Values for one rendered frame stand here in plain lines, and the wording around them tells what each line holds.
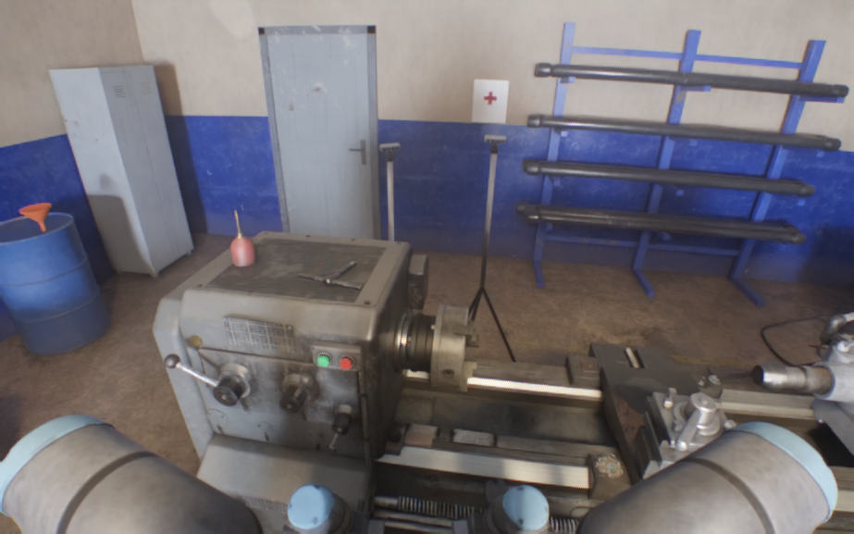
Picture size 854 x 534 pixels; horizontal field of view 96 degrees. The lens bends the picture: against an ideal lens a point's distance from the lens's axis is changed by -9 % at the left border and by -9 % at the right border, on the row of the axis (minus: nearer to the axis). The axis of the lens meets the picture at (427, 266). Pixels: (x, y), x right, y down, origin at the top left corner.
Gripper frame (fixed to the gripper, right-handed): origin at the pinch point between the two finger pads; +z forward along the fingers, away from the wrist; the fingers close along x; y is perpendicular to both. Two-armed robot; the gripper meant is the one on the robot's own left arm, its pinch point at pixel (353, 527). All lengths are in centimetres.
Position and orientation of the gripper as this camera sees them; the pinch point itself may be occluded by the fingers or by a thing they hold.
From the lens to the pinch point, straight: 131.8
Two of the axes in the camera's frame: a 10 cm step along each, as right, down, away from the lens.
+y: 1.1, -7.7, 6.3
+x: -9.8, 0.1, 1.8
